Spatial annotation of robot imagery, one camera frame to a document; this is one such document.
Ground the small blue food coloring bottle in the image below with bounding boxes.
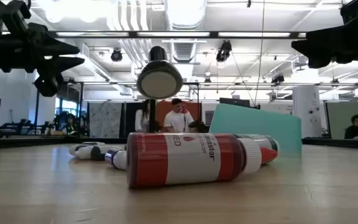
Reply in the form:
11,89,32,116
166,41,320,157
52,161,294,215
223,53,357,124
68,144,94,160

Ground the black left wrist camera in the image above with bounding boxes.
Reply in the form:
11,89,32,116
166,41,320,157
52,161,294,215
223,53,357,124
0,0,32,20

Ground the large green food coloring bottle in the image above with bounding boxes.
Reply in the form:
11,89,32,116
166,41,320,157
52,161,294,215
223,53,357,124
233,133,280,151

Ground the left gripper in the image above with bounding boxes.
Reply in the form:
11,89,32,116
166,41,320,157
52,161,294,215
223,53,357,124
0,18,85,97

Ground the black aluminium table frame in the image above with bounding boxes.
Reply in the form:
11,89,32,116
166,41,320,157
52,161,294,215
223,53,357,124
0,136,358,151

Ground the teal translucent plastic bin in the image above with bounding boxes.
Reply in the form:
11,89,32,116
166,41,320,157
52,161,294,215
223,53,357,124
209,103,303,153

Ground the black computer monitor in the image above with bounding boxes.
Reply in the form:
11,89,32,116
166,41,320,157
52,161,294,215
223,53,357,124
219,97,250,108

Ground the marble patterned partition panel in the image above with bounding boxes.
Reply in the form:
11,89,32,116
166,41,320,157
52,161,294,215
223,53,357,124
88,101,123,139

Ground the large red food coloring bottle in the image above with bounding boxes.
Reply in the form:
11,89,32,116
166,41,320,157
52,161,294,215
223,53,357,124
126,132,278,190

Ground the silver ventilation duct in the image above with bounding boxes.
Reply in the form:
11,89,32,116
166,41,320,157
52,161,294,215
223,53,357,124
163,0,208,63

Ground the small purple food coloring bottle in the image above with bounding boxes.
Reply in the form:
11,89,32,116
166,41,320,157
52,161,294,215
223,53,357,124
104,148,127,170

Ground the grey partition panel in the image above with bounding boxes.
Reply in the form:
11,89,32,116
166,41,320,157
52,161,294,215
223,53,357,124
324,101,358,140

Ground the red tool on stand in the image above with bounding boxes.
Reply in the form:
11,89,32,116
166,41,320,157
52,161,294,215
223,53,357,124
180,105,188,133

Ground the black desk lamp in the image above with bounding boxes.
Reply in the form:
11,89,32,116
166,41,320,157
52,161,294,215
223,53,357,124
136,45,184,134

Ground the white round pillar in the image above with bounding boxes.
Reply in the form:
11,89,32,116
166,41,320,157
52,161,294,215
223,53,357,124
292,85,322,139

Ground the orange partition panel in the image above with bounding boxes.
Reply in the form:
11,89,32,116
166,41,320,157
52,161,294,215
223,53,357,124
155,101,202,133

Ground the black ceiling spotlight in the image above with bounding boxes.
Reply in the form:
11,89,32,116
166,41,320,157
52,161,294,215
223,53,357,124
271,73,285,85
110,48,124,63
215,39,232,63

